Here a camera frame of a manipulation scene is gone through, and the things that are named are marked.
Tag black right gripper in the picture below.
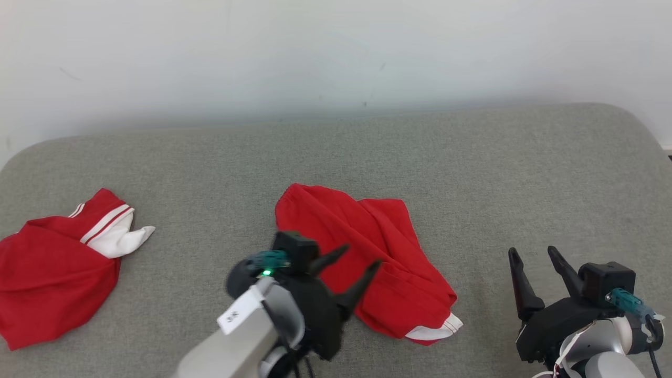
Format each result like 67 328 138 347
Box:
508 246 625 363

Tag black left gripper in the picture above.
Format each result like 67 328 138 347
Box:
273 244 383 362

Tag red Bulls 23 shorts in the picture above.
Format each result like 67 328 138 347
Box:
275 183 464 346

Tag red Bulls jersey white sleeves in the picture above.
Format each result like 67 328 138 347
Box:
0 188 156 351

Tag teal left camera connector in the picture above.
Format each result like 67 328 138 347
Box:
247 250 290 271

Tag teal camera connector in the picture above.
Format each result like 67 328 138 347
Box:
606 288 657 320
247 250 290 271

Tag teal right camera connector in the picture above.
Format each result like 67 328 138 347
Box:
606 288 657 320

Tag white paper cable label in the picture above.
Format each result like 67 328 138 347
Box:
217 286 266 335

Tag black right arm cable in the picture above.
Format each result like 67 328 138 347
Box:
645 314 665 378

